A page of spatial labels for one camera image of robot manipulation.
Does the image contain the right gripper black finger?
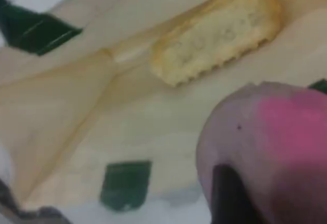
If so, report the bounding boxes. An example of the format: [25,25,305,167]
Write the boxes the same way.
[211,164,260,224]

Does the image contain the white fabric bag green handles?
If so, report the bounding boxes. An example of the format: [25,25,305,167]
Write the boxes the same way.
[0,0,327,224]

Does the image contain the pink peach with green leaf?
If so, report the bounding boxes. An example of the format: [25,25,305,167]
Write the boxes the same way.
[196,80,327,224]

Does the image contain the long golden bread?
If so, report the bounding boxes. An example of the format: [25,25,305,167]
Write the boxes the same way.
[149,0,282,88]

